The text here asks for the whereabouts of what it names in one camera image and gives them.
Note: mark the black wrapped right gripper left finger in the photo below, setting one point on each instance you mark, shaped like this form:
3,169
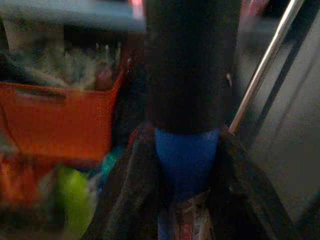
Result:
132,185

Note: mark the black wrapped right gripper right finger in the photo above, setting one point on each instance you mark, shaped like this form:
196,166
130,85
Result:
240,195

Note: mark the teal plastic object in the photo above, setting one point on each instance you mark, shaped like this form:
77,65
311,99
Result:
111,165

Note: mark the green round object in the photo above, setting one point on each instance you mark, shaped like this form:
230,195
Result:
75,200

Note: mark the orange plastic basket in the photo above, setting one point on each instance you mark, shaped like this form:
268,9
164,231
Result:
62,120

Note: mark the silver metal pole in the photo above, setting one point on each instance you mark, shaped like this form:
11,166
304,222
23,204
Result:
265,65

